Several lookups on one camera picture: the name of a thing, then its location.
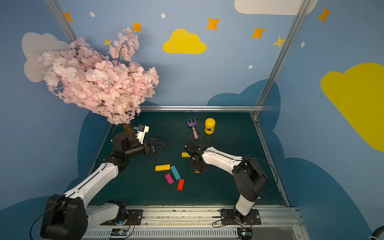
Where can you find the aluminium corner post right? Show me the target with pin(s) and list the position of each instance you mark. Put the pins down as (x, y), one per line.
(291, 36)

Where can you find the right green circuit board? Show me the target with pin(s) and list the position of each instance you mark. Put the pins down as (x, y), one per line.
(244, 234)

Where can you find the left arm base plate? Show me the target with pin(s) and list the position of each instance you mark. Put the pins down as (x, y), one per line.
(133, 217)

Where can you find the teal block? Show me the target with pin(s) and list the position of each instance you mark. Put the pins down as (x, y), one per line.
(175, 173)

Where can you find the horizontal aluminium rail back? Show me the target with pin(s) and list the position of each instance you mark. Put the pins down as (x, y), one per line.
(202, 108)

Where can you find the pink blossom artificial tree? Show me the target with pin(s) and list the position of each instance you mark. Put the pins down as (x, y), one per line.
(112, 86)

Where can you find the yellow plastic jar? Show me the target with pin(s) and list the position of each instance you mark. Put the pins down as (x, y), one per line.
(210, 125)

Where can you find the long yellow block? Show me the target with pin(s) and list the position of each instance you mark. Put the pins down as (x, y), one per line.
(160, 168)

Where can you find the red block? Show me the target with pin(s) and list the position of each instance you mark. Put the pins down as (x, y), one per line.
(180, 184)

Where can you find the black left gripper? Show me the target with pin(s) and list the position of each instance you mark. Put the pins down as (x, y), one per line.
(151, 147)

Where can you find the aluminium corner post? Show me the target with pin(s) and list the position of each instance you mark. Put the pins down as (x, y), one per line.
(61, 18)
(291, 36)

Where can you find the green circuit board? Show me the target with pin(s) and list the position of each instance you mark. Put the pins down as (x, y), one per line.
(244, 234)
(119, 233)

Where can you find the aluminium front rail bed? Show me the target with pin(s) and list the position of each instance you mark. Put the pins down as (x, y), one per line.
(204, 222)

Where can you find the magenta block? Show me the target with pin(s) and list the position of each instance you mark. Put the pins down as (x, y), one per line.
(169, 179)

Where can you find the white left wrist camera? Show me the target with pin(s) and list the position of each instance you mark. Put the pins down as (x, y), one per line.
(141, 131)

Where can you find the aluminium corner post left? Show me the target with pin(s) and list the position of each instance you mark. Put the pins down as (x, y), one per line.
(61, 18)

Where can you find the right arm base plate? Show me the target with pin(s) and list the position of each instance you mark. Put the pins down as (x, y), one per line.
(232, 217)

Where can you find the purple pink toy rake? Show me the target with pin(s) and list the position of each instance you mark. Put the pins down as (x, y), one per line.
(192, 123)

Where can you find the left green circuit board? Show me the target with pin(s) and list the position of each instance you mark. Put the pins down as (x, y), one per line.
(119, 233)

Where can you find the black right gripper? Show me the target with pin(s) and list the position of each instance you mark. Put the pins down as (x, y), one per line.
(197, 163)

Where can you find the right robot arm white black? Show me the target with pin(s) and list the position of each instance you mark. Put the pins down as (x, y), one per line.
(250, 178)

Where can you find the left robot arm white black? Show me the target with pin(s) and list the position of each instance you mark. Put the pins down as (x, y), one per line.
(67, 216)

